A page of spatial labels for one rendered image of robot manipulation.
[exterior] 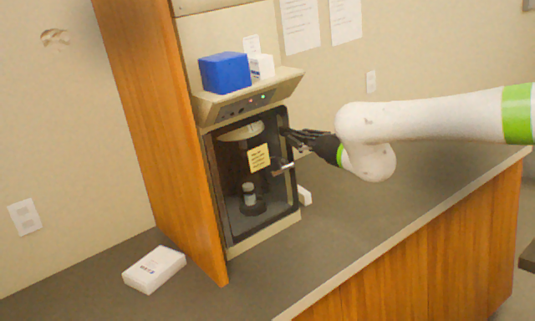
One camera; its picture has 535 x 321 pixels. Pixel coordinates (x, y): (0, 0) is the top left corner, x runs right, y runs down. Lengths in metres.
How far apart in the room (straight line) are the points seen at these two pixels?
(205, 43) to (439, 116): 0.64
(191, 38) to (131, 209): 0.78
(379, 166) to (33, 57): 1.07
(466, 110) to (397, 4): 1.59
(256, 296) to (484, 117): 0.78
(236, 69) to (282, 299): 0.65
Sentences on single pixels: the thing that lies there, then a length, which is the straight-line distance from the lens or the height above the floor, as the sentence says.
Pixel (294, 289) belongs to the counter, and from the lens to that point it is 1.31.
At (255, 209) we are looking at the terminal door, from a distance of 1.42.
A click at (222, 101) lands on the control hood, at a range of 1.13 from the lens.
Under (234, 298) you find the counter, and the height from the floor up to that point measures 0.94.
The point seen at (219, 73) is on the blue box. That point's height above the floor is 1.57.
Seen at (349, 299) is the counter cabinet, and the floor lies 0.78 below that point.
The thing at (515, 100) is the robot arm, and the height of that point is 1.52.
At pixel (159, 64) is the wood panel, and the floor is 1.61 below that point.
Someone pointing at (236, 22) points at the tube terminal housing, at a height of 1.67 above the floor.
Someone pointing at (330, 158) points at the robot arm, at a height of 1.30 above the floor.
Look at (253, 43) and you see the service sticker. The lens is 1.30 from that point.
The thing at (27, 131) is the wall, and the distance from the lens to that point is 1.55.
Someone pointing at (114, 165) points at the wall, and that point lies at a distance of 1.64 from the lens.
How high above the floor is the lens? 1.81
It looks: 23 degrees down
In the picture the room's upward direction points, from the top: 9 degrees counter-clockwise
